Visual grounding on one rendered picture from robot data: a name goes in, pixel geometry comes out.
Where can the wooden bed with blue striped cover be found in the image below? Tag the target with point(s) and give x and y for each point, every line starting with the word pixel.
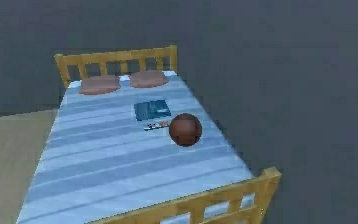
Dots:
pixel 113 160

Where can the brown basketball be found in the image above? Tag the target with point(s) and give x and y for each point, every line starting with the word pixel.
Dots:
pixel 185 129

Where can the dark blue book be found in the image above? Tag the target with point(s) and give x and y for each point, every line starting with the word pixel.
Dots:
pixel 152 109

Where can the reddish brown pillow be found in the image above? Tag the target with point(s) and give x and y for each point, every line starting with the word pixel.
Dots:
pixel 149 78
pixel 99 84

